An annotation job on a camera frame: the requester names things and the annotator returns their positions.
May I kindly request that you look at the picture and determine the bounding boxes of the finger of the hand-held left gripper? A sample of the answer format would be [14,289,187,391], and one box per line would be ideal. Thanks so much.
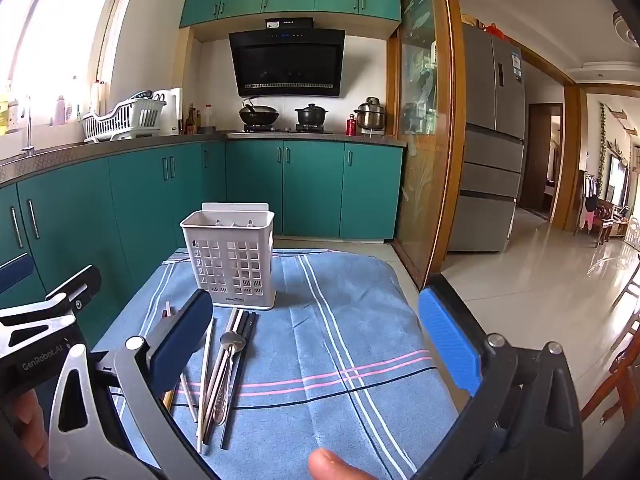
[45,265,103,311]
[0,254,35,295]

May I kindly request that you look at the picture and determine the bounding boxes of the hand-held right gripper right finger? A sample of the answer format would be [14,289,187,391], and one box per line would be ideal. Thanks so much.
[415,272,586,480]

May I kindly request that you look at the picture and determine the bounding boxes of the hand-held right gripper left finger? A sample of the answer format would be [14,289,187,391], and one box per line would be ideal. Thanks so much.
[47,289,216,480]

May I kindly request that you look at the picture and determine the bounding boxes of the white utensil basket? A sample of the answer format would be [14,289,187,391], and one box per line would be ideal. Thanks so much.
[180,202,276,312]

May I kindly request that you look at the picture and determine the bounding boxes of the person's left hand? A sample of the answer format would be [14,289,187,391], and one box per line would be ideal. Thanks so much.
[12,389,51,442]

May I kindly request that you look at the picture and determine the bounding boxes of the metal spoon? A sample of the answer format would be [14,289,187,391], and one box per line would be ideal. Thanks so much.
[212,330,247,427]

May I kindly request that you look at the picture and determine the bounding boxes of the long teal base cabinet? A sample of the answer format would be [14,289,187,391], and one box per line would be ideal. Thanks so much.
[0,141,228,321]

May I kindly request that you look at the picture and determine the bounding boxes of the blue striped cloth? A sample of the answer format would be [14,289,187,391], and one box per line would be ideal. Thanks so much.
[92,247,461,480]

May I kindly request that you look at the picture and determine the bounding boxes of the metal faucet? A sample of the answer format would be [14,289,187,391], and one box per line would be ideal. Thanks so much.
[19,102,37,157]

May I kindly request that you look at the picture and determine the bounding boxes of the wooden chair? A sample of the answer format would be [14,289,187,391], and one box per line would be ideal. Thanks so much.
[580,305,640,427]

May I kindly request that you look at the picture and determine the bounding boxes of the white dish rack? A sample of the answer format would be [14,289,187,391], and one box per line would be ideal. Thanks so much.
[81,91,167,142]

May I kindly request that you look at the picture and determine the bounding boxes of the grey refrigerator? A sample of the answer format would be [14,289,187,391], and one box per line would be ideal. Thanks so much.
[446,22,527,254]

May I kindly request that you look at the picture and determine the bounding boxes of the white plastic board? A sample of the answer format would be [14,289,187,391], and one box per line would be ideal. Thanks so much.
[152,87,184,136]

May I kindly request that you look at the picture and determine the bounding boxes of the wooden armchair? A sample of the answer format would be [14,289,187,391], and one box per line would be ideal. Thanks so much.
[595,200,632,247]

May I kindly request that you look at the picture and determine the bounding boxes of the brown door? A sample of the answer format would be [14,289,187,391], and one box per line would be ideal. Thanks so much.
[519,103,564,221]

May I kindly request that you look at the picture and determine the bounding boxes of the teal base cabinet under stove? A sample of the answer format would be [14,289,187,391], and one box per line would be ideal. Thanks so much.
[225,139,406,241]

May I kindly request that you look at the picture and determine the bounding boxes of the wood-framed glass sliding door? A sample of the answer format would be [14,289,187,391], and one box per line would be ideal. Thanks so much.
[385,0,468,290]

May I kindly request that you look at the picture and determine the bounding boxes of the window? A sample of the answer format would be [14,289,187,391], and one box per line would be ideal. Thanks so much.
[0,0,128,136]

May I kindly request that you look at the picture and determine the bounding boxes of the gas stove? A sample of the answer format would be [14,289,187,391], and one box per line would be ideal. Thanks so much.
[242,124,334,135]

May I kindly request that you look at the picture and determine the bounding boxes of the black wok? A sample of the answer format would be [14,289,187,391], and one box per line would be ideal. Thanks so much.
[238,100,281,127]

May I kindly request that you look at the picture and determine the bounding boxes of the black clay pot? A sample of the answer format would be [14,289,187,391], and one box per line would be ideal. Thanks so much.
[294,103,330,127]

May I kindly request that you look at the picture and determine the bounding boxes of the black range hood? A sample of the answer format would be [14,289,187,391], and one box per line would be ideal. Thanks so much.
[229,17,346,99]

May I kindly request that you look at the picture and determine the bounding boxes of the ceiling lamp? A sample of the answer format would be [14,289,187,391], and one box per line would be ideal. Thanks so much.
[612,10,640,45]

